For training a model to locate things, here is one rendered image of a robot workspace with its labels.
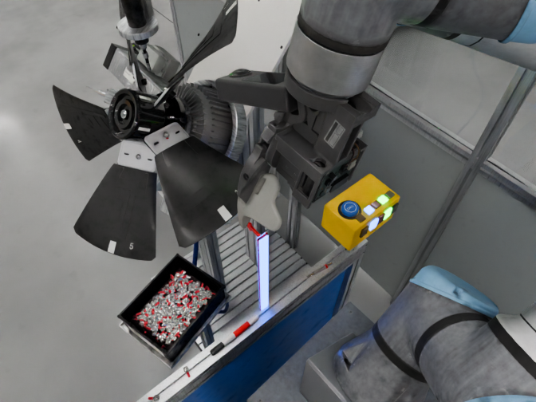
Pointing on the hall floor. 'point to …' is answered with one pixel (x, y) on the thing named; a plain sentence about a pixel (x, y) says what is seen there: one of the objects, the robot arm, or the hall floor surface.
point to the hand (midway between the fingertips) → (268, 201)
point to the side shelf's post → (293, 221)
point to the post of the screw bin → (207, 336)
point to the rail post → (346, 285)
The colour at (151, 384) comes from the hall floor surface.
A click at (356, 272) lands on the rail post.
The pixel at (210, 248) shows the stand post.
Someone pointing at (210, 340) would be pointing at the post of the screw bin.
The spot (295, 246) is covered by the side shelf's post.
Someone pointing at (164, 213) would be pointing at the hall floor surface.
